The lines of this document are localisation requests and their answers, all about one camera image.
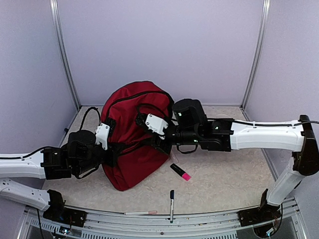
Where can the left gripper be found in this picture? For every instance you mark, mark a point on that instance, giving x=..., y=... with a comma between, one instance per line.
x=113, y=153

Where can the red student backpack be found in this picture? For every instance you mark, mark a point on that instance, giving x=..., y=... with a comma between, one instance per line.
x=138, y=158

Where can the frame post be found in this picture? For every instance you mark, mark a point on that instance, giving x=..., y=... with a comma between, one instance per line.
x=63, y=53
x=257, y=53

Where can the pink highlighter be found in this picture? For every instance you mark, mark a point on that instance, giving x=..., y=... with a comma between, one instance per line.
x=180, y=172

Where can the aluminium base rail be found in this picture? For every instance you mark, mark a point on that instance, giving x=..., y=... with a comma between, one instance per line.
x=111, y=225

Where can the white pen on rail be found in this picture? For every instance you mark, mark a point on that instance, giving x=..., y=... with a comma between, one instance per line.
x=140, y=213

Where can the left frame post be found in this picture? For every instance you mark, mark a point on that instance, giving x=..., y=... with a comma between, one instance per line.
x=63, y=53

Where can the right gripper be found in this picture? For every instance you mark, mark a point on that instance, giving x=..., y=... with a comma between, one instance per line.
x=156, y=143

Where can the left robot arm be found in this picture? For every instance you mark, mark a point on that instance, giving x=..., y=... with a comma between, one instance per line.
x=82, y=155

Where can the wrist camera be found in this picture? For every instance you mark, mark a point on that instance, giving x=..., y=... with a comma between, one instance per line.
x=152, y=124
x=104, y=131

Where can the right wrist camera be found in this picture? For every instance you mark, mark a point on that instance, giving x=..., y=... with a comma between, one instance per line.
x=152, y=124

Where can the right frame post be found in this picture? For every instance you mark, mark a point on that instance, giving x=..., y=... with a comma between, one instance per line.
x=257, y=53

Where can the blue capped marker pen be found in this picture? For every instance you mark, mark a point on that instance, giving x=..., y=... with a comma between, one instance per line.
x=171, y=206

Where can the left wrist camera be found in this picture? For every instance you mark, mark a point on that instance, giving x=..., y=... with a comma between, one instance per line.
x=104, y=131

